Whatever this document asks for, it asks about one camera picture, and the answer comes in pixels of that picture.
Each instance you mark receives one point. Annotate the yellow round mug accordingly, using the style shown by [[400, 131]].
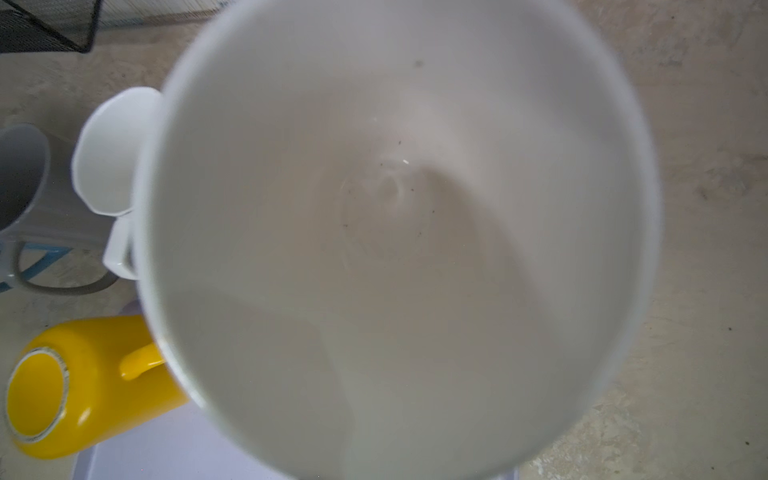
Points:
[[84, 381]]

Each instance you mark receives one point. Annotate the blue floral dotted mug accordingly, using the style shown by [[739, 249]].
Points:
[[50, 255]]

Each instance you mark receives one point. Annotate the black wire shelf rack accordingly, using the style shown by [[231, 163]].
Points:
[[49, 25]]

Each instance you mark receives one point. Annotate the grey ceramic mug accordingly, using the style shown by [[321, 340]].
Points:
[[39, 205]]

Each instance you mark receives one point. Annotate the light blue plain mug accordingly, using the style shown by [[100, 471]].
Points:
[[396, 239]]

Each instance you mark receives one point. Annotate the lavender plastic tray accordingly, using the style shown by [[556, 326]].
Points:
[[181, 444]]

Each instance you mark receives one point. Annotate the white ceramic mug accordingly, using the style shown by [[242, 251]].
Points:
[[104, 163]]

